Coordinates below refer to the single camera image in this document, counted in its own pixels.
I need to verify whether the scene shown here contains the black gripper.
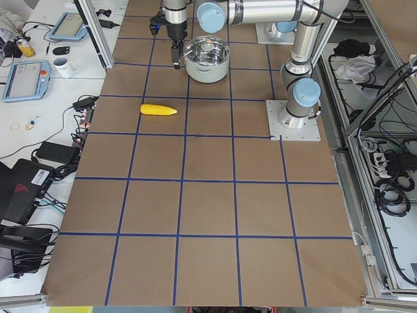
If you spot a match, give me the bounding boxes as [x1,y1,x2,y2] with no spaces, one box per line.
[167,22,186,69]

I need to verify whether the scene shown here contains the glass pot lid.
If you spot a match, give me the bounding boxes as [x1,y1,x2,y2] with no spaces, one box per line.
[184,35,230,66]

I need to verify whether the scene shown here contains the yellow corn cob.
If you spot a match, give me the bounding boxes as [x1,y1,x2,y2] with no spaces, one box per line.
[140,104,177,116]

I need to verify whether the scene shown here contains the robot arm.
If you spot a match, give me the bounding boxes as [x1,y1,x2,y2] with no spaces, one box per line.
[196,1,348,129]

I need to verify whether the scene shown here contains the light green electric pot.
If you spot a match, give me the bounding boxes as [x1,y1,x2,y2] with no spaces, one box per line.
[184,58,230,83]

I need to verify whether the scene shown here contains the far blue teach pendant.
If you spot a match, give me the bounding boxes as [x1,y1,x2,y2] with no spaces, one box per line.
[49,12,87,41]

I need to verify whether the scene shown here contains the blue teach pendant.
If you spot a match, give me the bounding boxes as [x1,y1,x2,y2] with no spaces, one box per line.
[49,12,87,41]
[2,60,51,102]

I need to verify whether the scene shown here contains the white mug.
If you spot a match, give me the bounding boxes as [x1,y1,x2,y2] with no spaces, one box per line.
[53,57,78,78]

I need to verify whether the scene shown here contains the yellow can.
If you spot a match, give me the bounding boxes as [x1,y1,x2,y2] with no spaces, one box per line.
[16,38,36,57]

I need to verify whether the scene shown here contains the near blue teach pendant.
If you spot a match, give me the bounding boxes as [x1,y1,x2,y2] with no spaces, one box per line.
[2,60,51,102]

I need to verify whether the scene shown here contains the black power brick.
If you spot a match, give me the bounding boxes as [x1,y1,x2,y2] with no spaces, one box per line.
[35,142,79,164]

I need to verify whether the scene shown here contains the black laptop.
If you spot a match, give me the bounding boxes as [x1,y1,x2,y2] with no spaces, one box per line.
[1,158,55,225]

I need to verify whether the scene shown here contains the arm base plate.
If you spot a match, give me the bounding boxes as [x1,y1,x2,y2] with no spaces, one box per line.
[266,100,321,142]
[255,22,297,45]

